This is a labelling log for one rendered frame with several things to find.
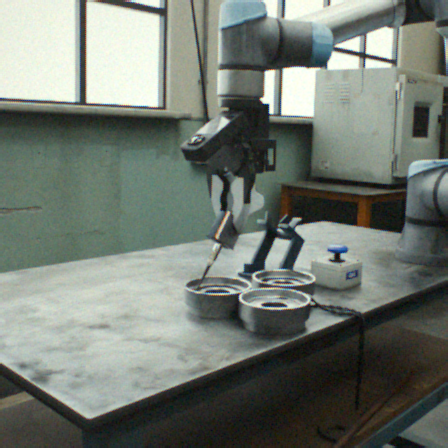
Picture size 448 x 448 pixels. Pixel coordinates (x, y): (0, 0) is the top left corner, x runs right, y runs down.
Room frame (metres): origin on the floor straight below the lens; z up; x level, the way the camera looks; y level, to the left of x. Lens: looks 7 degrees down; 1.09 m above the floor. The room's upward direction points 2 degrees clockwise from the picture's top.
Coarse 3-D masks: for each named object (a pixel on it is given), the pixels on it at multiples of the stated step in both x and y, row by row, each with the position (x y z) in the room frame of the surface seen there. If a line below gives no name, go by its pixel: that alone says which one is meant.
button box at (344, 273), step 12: (312, 264) 1.07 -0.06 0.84; (324, 264) 1.06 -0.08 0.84; (336, 264) 1.05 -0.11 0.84; (348, 264) 1.05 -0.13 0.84; (360, 264) 1.08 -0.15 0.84; (324, 276) 1.06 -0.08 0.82; (336, 276) 1.04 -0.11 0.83; (348, 276) 1.05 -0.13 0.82; (360, 276) 1.08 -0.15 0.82; (336, 288) 1.04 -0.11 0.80
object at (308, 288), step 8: (264, 272) 1.00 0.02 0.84; (272, 272) 1.00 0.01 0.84; (280, 272) 1.01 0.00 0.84; (288, 272) 1.01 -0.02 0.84; (296, 272) 1.00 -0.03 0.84; (304, 272) 1.00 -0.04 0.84; (256, 280) 0.93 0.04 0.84; (272, 280) 0.98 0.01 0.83; (280, 280) 0.98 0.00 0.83; (288, 280) 0.98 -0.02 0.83; (304, 280) 0.99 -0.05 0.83; (312, 280) 0.94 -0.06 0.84; (256, 288) 0.93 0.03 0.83; (280, 288) 0.91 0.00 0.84; (288, 288) 0.91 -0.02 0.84; (296, 288) 0.91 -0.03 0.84; (304, 288) 0.92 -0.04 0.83; (312, 288) 0.94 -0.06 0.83
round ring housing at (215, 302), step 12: (216, 276) 0.95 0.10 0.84; (192, 288) 0.91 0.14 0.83; (216, 288) 0.92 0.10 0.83; (228, 288) 0.92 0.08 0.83; (240, 288) 0.92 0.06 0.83; (192, 300) 0.85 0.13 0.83; (204, 300) 0.84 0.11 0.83; (216, 300) 0.84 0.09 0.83; (228, 300) 0.85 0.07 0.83; (192, 312) 0.86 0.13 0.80; (204, 312) 0.85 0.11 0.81; (216, 312) 0.85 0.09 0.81; (228, 312) 0.85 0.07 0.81
